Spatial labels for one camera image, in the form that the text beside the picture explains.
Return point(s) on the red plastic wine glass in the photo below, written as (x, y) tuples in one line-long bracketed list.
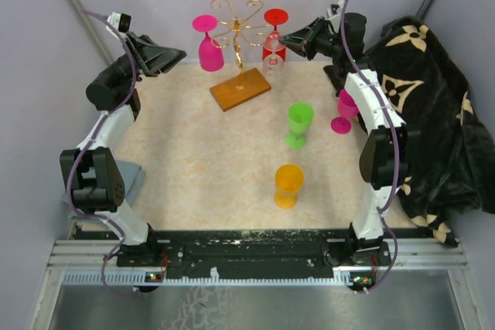
[(275, 18)]

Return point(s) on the clear wine glass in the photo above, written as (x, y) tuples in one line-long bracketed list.
[(273, 54)]

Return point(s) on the grey blue cloth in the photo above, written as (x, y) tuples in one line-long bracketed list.
[(129, 181)]

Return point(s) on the green plastic wine glass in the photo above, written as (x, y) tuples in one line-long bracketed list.
[(300, 116)]

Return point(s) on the orange plastic wine glass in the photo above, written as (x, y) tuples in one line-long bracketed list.
[(289, 180)]

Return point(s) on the gold wire wine glass rack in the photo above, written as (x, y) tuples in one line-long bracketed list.
[(248, 84)]

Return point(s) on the black floral blanket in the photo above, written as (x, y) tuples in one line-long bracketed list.
[(454, 169)]

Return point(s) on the magenta plastic wine glass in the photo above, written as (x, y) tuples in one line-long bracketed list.
[(210, 54)]

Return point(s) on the aluminium frame rail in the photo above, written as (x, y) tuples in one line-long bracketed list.
[(426, 288)]

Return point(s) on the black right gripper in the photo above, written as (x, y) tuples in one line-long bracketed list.
[(305, 37)]

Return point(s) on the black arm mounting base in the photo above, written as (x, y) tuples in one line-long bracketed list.
[(247, 257)]

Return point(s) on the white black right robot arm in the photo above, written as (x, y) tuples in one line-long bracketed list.
[(386, 158)]

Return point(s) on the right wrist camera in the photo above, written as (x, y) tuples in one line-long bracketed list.
[(334, 10)]

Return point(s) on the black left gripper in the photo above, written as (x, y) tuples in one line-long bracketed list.
[(156, 56)]

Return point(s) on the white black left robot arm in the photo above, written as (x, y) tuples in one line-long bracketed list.
[(114, 95)]

